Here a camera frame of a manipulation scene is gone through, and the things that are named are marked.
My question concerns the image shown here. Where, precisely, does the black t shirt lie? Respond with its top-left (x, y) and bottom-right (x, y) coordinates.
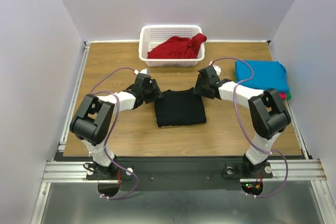
top-left (154, 88), bottom-right (207, 127)

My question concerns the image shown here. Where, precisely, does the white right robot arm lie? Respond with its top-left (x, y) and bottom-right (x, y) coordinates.
top-left (194, 65), bottom-right (291, 177)

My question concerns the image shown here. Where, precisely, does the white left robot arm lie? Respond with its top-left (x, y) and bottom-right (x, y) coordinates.
top-left (69, 73), bottom-right (163, 179)

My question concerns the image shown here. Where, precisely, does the red t shirt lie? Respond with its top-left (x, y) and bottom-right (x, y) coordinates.
top-left (148, 33), bottom-right (207, 59)

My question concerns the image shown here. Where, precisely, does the white plastic basket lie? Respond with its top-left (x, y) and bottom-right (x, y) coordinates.
top-left (139, 25), bottom-right (207, 67)

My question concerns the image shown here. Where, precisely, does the folded blue t shirt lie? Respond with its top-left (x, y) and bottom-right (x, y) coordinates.
top-left (235, 60), bottom-right (290, 93)

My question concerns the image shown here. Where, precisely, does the folded pink t shirt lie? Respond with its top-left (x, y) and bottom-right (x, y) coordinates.
top-left (279, 92), bottom-right (287, 100)

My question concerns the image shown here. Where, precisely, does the folded green t shirt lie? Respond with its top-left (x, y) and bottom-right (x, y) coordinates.
top-left (285, 91), bottom-right (292, 100)

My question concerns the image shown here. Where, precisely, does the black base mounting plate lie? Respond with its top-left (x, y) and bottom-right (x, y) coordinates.
top-left (54, 155), bottom-right (274, 193)

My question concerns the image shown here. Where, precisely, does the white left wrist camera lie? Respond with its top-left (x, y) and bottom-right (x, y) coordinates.
top-left (133, 68), bottom-right (151, 78)

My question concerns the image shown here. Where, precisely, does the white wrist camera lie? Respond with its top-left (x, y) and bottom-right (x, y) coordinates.
top-left (209, 61), bottom-right (222, 76)
top-left (133, 68), bottom-right (151, 78)

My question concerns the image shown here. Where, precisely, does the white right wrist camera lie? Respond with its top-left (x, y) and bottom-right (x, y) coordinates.
top-left (209, 61), bottom-right (222, 76)

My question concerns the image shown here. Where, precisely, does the aluminium frame rail left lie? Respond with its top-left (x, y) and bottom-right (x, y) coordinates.
top-left (57, 41), bottom-right (91, 152)

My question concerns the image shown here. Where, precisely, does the aluminium frame rail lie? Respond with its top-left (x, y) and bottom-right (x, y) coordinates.
top-left (57, 41), bottom-right (91, 152)
top-left (270, 101), bottom-right (327, 181)

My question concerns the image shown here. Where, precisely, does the aluminium frame rail right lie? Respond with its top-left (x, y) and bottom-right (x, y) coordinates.
top-left (270, 101), bottom-right (327, 181)

